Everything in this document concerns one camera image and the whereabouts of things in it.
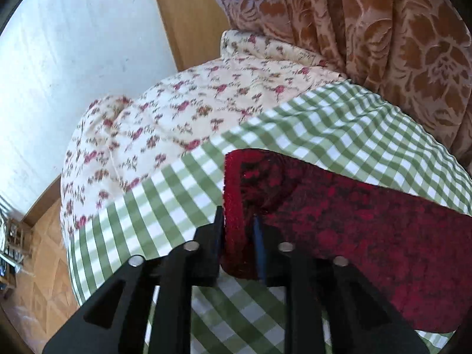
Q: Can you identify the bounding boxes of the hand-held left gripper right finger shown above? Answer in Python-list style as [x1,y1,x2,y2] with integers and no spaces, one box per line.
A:
[253,214,430,354]

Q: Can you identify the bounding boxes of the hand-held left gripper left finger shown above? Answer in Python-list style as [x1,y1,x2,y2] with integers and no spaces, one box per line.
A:
[42,206,224,354]

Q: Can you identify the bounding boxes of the red fuzzy cloth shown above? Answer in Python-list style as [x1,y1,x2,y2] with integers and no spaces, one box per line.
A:
[220,148,472,334]

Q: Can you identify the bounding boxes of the green checked bed sheet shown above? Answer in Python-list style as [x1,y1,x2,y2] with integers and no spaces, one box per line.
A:
[68,81,472,354]

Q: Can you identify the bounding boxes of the floral cream quilt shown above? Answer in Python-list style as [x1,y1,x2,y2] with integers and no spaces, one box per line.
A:
[59,29,349,242]

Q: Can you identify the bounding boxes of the cluttered wooden rack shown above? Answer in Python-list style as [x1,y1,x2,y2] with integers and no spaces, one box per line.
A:
[0,195,34,299]

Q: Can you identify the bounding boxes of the wooden panel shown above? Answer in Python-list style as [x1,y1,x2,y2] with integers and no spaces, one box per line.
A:
[149,0,231,72]

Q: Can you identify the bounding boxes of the brown floral curtain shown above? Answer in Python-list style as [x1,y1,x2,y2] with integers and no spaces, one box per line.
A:
[204,0,472,163]

